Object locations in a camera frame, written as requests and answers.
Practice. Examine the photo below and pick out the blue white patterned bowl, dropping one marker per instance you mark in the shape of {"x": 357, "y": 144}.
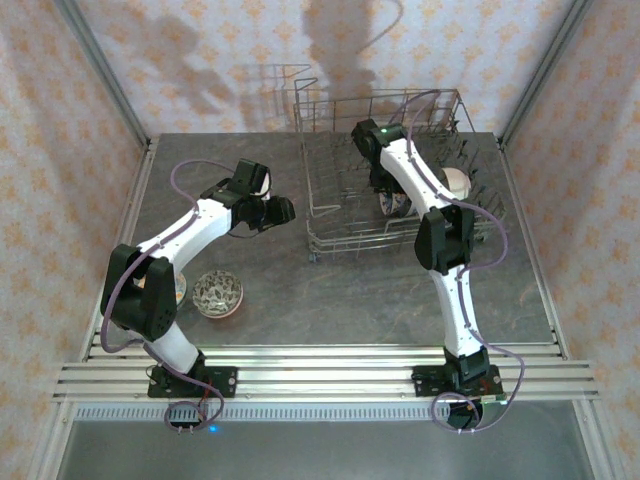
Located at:
{"x": 392, "y": 205}

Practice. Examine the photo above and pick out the brown leaf pattern pink bowl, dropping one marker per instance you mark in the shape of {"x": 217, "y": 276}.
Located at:
{"x": 217, "y": 294}

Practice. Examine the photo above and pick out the plain cream white bowl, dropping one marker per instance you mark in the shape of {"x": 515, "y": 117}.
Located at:
{"x": 457, "y": 181}

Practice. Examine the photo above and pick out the orange floral patterned bowl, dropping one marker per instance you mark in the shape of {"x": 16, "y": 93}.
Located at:
{"x": 181, "y": 290}

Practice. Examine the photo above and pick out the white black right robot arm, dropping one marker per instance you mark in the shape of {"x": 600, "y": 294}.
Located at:
{"x": 405, "y": 170}

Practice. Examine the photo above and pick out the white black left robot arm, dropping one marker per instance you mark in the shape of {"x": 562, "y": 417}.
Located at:
{"x": 200, "y": 225}

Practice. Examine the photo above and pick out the grey metal panel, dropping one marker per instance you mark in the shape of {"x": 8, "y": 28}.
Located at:
{"x": 325, "y": 450}

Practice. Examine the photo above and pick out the aluminium table side rail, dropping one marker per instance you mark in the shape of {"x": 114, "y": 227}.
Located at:
{"x": 129, "y": 220}

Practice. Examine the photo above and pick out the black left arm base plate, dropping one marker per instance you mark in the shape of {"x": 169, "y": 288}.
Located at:
{"x": 222, "y": 381}

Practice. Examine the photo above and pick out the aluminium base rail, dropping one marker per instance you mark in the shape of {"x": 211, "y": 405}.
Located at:
{"x": 325, "y": 375}

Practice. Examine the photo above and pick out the aluminium frame post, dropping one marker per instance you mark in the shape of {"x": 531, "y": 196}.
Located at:
{"x": 100, "y": 70}
{"x": 545, "y": 70}

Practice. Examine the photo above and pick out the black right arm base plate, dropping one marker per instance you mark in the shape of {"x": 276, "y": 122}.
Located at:
{"x": 425, "y": 382}

